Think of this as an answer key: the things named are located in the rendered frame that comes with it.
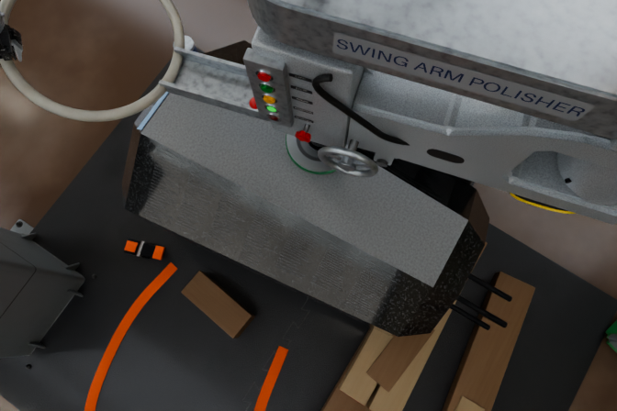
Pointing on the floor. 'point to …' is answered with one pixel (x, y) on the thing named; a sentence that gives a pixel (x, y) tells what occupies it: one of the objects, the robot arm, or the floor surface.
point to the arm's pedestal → (30, 290)
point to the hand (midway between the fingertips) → (6, 49)
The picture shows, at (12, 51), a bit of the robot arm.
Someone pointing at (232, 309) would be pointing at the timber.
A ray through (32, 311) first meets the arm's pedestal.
